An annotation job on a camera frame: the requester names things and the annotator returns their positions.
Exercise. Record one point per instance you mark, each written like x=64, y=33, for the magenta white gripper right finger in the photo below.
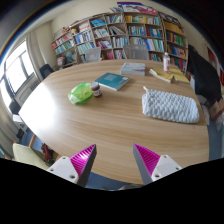
x=152, y=166

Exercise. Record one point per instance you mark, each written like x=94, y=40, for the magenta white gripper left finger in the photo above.
x=76, y=168

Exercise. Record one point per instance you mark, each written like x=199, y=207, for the light grey textured towel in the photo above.
x=170, y=107

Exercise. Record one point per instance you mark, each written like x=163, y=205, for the green cushioned chair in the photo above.
x=28, y=155

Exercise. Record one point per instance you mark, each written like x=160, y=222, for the green plastic bag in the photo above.
x=80, y=93

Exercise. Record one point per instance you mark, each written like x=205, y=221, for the teal hardcover book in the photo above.
x=112, y=81

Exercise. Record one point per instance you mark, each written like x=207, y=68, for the yellow open book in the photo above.
x=171, y=75

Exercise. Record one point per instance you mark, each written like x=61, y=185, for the grey stacked books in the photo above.
x=133, y=68

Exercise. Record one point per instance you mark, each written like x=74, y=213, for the black chair by window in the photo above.
x=46, y=70

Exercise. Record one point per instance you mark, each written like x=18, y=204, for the dark jacket on rack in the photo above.
x=207, y=82

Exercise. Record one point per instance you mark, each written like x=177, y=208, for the clear plastic bottle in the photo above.
x=166, y=62

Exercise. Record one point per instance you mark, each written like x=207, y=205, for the grey left office chair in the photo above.
x=93, y=54

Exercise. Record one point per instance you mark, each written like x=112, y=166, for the bright window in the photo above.
x=17, y=70

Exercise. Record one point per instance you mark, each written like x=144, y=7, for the large wooden bookshelf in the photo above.
x=112, y=31

